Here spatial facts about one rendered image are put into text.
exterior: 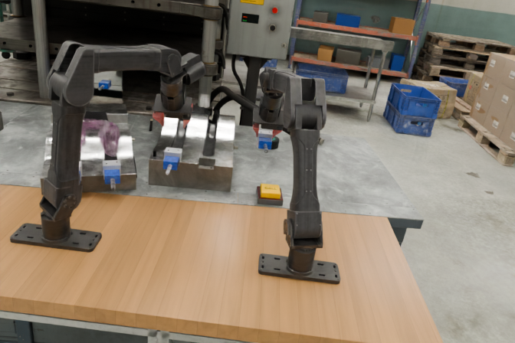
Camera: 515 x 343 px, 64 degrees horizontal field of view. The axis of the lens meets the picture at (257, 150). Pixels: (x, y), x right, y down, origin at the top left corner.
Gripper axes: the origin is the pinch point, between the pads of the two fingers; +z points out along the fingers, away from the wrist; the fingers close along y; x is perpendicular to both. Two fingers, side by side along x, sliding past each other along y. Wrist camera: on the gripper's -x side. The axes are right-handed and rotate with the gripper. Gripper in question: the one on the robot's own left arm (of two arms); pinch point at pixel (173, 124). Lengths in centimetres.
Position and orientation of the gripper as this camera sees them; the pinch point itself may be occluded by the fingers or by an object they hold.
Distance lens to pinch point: 128.1
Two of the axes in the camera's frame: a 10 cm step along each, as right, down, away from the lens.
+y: -9.9, -1.0, -0.9
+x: -0.2, 8.0, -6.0
